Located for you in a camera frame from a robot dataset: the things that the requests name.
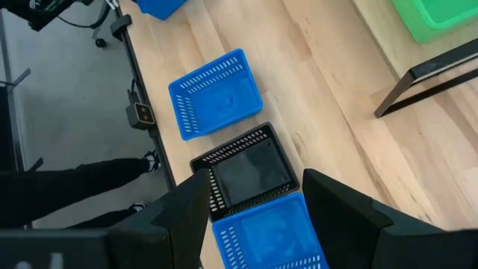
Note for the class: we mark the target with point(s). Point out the wooden shelf with black legs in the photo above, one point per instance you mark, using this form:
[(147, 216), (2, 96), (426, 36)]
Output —
[(397, 43)]

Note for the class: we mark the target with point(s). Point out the green slotted plastic basket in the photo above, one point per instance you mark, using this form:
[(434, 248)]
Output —
[(440, 15)]

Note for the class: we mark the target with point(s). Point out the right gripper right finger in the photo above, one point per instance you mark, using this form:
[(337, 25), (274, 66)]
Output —
[(343, 224)]

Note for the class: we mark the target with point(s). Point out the office chair base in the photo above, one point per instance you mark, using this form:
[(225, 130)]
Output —
[(100, 42)]

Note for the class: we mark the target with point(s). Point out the blue slotted plastic basket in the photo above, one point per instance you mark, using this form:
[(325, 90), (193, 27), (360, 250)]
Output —
[(272, 231), (220, 101), (160, 7)]

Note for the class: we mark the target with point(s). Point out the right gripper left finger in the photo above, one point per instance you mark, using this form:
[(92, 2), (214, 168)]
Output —
[(175, 231)]

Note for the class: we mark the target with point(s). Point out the person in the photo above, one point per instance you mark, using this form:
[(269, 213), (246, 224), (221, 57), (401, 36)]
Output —
[(56, 187)]

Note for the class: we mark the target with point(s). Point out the table-level camera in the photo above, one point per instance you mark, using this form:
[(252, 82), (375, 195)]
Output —
[(142, 114)]

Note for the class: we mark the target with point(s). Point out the black slotted plastic basket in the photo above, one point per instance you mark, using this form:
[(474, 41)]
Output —
[(254, 172)]

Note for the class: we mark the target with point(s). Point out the black table frame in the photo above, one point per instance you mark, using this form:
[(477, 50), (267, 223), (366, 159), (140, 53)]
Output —
[(137, 67)]

